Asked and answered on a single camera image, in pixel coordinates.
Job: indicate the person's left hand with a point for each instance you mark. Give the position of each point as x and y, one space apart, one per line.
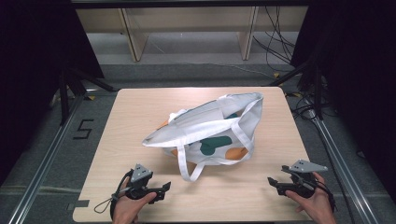
130 208

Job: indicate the black metal stand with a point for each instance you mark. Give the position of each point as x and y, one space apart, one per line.
316 90
67 90

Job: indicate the aluminium rail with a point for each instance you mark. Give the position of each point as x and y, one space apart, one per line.
342 171
43 161

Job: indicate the black curtain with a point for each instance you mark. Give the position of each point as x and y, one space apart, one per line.
358 77
31 62

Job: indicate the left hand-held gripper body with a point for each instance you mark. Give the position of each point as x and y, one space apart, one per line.
140 174

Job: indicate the person's right hand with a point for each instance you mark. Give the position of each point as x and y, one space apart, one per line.
317 205

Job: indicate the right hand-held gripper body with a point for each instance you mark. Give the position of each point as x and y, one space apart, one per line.
303 179

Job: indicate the white tote bag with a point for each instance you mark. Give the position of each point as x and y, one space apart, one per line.
199 124

